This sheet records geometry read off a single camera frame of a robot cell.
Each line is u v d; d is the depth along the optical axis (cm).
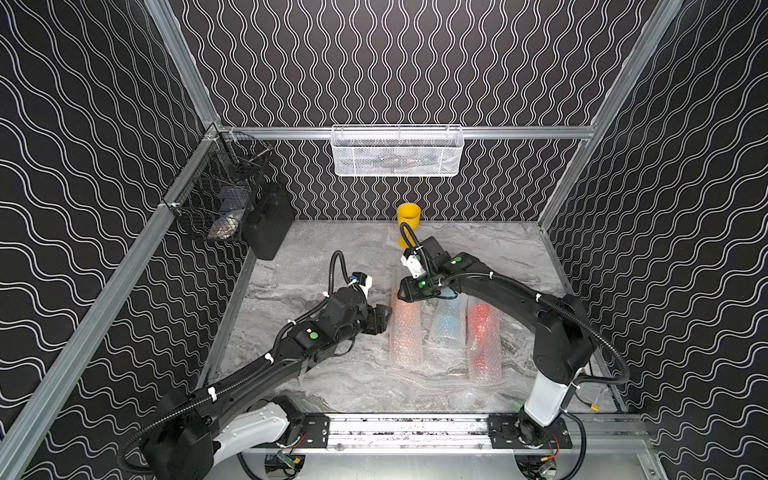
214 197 93
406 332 83
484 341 82
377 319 69
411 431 76
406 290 76
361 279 70
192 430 39
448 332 84
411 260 81
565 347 47
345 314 59
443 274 64
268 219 102
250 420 56
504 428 75
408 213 106
